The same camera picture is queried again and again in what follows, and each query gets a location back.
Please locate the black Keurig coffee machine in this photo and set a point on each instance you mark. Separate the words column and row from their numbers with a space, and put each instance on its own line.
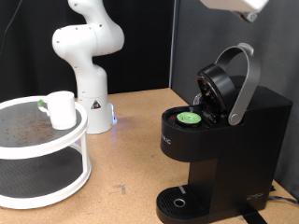
column 249, row 140

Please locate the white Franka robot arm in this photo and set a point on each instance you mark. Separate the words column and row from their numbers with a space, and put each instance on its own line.
column 90, row 77

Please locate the white two-tier turntable shelf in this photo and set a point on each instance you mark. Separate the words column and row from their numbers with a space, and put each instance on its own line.
column 31, row 130

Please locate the black backdrop curtain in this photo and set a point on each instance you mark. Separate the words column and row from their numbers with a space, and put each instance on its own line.
column 25, row 68

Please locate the black tape strip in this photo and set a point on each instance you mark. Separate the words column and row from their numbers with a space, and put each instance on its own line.
column 253, row 217

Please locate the grey backdrop curtain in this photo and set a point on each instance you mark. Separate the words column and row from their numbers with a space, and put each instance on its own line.
column 280, row 53

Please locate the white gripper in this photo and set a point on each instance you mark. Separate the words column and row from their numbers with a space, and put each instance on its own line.
column 236, row 4

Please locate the green coffee pod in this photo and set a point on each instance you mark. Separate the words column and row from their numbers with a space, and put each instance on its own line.
column 188, row 118

